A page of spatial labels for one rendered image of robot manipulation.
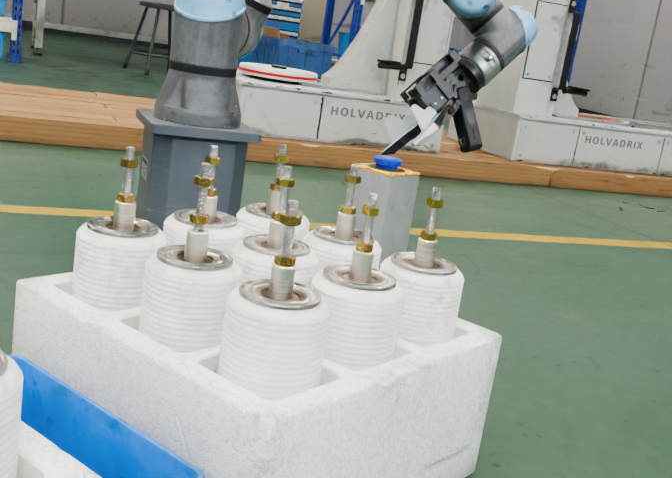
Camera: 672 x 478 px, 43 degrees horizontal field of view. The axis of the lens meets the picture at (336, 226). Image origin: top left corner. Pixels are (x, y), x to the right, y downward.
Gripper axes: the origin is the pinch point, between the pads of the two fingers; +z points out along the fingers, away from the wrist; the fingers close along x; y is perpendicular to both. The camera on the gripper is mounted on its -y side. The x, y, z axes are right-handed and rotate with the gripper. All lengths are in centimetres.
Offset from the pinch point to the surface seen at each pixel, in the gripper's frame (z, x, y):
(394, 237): 17.7, 25.0, -4.2
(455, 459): 36, 46, -23
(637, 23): -434, -489, -141
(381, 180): 14.8, 27.9, 3.5
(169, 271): 46, 54, 16
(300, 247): 33, 45, 7
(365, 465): 45, 58, -11
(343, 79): -66, -169, 7
